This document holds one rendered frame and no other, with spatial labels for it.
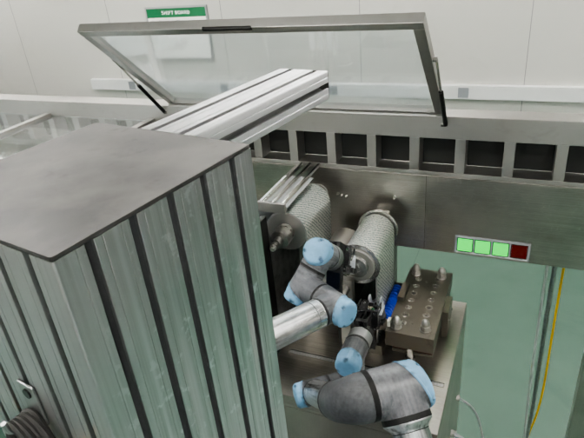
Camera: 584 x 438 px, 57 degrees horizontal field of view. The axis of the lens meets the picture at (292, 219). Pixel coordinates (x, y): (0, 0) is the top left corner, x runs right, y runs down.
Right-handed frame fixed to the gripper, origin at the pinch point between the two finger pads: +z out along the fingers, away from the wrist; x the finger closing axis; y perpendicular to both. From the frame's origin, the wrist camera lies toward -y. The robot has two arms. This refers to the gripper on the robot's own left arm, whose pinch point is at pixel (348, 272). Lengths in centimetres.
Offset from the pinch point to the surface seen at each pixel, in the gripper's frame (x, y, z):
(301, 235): 17.7, 9.7, -1.6
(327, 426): 2, -51, 12
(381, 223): -5.0, 19.5, 13.7
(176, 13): 235, 208, 179
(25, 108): 167, 53, 6
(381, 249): -7.9, 9.6, 7.0
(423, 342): -24.6, -17.8, 14.8
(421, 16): -21, 61, -48
